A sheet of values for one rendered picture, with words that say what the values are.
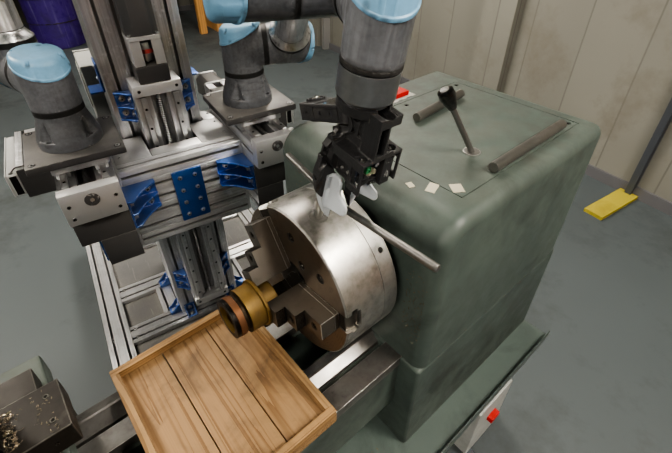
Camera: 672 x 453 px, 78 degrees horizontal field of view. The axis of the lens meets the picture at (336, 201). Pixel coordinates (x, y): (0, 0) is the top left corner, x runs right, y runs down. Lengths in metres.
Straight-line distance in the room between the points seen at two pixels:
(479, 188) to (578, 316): 1.71
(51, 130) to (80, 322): 1.39
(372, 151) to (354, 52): 0.12
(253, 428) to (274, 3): 0.72
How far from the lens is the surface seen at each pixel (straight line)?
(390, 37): 0.46
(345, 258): 0.70
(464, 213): 0.73
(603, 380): 2.26
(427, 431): 1.28
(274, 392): 0.92
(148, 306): 2.08
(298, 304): 0.76
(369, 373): 0.96
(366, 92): 0.48
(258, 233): 0.78
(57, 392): 0.89
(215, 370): 0.97
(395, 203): 0.76
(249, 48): 1.27
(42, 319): 2.57
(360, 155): 0.53
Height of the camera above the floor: 1.69
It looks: 37 degrees down
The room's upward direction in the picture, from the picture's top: straight up
